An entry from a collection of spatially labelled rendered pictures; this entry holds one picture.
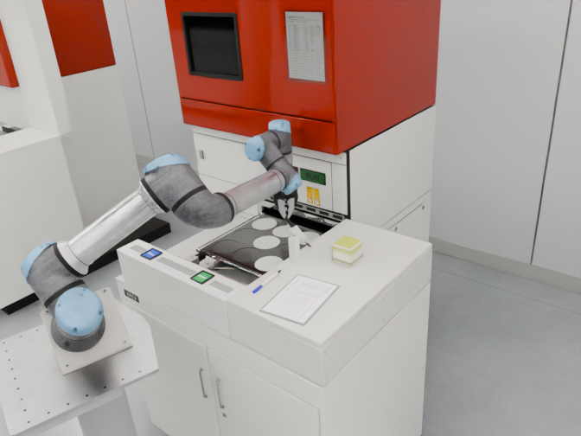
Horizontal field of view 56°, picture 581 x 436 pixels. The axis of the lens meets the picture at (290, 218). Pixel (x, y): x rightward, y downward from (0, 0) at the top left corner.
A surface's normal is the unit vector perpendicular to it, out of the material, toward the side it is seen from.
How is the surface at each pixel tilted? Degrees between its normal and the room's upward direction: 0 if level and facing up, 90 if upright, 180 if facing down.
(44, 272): 57
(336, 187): 90
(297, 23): 90
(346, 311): 0
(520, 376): 0
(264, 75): 90
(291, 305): 0
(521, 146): 90
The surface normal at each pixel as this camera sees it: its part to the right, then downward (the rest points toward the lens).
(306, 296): -0.07, -0.89
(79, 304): 0.44, -0.27
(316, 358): -0.63, 0.38
